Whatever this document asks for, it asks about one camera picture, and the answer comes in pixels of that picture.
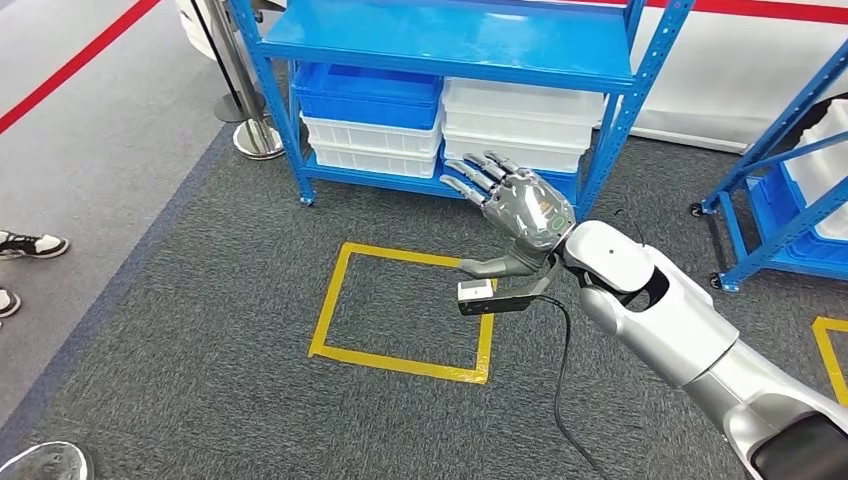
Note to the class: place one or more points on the blue metal shelf rack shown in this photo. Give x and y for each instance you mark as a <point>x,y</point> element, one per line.
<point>464,40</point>

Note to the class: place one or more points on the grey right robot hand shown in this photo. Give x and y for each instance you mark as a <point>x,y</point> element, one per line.
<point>530,212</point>

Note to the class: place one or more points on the person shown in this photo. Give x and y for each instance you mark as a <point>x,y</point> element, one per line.
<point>40,246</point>

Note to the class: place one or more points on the black part in crate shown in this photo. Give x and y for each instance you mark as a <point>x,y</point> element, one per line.
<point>811,112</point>

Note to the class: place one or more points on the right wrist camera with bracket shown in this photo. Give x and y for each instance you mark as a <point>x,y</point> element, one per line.
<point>474,289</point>

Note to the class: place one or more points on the blue metal cart frame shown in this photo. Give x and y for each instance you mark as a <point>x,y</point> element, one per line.
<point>782,242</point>

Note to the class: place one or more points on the white car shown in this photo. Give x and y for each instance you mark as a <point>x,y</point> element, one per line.
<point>715,79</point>

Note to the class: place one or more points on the yellow floor tape square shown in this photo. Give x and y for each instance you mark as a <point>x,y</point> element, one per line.
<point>324,311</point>

